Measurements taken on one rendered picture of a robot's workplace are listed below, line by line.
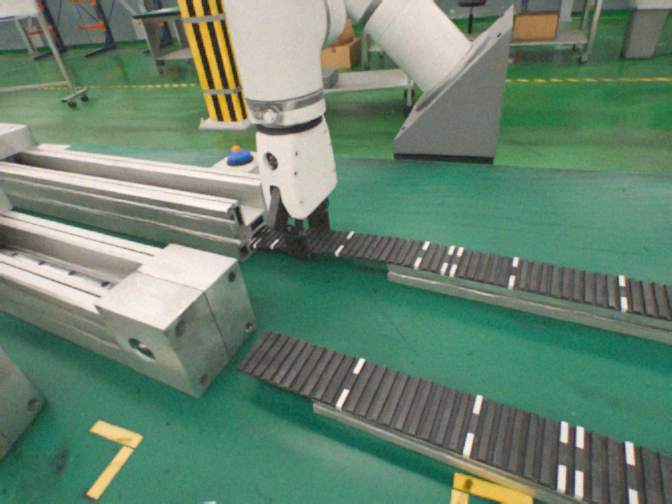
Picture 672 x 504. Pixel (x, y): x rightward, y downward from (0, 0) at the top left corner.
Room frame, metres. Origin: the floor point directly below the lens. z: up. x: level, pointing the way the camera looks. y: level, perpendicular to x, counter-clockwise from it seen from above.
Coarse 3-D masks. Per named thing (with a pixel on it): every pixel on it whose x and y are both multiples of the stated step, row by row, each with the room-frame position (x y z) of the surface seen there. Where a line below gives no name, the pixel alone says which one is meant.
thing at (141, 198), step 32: (32, 160) 0.79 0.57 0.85; (64, 160) 0.73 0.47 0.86; (96, 160) 0.69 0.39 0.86; (128, 160) 0.67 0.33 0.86; (32, 192) 0.67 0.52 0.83; (64, 192) 0.62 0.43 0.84; (96, 192) 0.58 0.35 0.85; (128, 192) 0.54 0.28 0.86; (160, 192) 0.52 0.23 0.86; (192, 192) 0.58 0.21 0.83; (224, 192) 0.55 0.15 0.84; (256, 192) 0.52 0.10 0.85; (96, 224) 0.60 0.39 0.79; (128, 224) 0.56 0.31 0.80; (160, 224) 0.53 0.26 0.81; (192, 224) 0.48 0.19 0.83; (224, 224) 0.45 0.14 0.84; (256, 224) 0.50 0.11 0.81
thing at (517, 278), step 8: (512, 264) 0.34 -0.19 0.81; (520, 264) 0.34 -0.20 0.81; (528, 264) 0.34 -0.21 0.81; (512, 272) 0.32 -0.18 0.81; (520, 272) 0.32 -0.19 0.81; (528, 272) 0.32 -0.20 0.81; (512, 280) 0.31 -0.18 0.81; (520, 280) 0.31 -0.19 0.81; (512, 288) 0.30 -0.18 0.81; (520, 288) 0.30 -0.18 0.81
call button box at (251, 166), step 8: (256, 152) 0.69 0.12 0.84; (224, 160) 0.68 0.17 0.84; (248, 160) 0.65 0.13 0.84; (256, 160) 0.66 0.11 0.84; (216, 168) 0.64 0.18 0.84; (224, 168) 0.64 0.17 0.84; (232, 168) 0.64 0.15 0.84; (240, 168) 0.63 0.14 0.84; (248, 168) 0.63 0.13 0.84; (256, 168) 0.63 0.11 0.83
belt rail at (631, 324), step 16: (400, 272) 0.37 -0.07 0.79; (416, 272) 0.36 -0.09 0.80; (432, 288) 0.35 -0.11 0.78; (448, 288) 0.34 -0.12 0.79; (464, 288) 0.33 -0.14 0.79; (480, 288) 0.32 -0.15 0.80; (496, 288) 0.31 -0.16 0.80; (496, 304) 0.31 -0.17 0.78; (512, 304) 0.30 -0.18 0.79; (528, 304) 0.30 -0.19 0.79; (544, 304) 0.29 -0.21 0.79; (560, 304) 0.28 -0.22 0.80; (576, 304) 0.27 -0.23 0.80; (576, 320) 0.27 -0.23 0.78; (592, 320) 0.27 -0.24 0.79; (608, 320) 0.26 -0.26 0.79; (624, 320) 0.26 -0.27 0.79; (640, 320) 0.25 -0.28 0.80; (656, 320) 0.24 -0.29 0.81; (640, 336) 0.24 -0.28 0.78; (656, 336) 0.24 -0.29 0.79
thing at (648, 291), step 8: (640, 288) 0.28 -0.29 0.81; (648, 288) 0.27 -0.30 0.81; (656, 288) 0.27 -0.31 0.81; (640, 296) 0.27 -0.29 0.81; (648, 296) 0.26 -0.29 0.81; (656, 296) 0.26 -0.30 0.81; (648, 304) 0.25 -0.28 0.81; (656, 304) 0.25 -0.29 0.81; (664, 304) 0.25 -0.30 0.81; (648, 312) 0.24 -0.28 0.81; (656, 312) 0.25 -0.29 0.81; (664, 312) 0.24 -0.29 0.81; (664, 320) 0.24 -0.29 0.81
